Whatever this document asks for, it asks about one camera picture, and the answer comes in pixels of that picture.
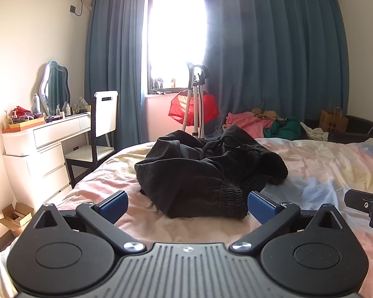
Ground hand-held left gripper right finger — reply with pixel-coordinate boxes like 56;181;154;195
230;191;356;253

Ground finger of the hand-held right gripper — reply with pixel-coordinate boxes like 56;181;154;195
344;189;373;215

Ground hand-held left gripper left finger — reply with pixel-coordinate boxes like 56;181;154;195
26;190;147;253

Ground black pants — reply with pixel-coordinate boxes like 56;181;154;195
134;125;289;219

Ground green clothes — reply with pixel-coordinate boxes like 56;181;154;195
264;116;307;140

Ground pink clothes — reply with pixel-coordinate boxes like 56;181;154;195
225;111;274;135

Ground tan clothes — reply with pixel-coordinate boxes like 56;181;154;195
251;108;286;121

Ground black sofa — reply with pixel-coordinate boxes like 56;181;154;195
305;115;373;145

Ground white cloth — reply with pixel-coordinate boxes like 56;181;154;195
299;122;329;142

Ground white dressing table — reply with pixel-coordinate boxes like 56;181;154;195
1;111;92;207

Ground brown paper bag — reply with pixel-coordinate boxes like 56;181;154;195
319;102;349;133

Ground cardboard box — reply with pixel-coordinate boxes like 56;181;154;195
0;202;35;238

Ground white-backed dark chair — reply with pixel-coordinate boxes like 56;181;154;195
64;91;119;190

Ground row of cosmetic bottles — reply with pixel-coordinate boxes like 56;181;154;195
55;98;91;116

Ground orange tray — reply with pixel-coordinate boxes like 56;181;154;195
1;116;46;132

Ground garment steamer stand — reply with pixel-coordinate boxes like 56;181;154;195
182;63;210;139

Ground wavy vanity mirror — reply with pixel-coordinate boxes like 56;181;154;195
37;60;71;115

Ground red pouch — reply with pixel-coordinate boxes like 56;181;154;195
12;106;33;117

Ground blue curtain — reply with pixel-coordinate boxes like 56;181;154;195
202;0;352;137
84;0;150;159

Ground window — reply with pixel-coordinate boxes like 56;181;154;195
142;0;210;97

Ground black wall plug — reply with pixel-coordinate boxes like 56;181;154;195
69;0;84;16

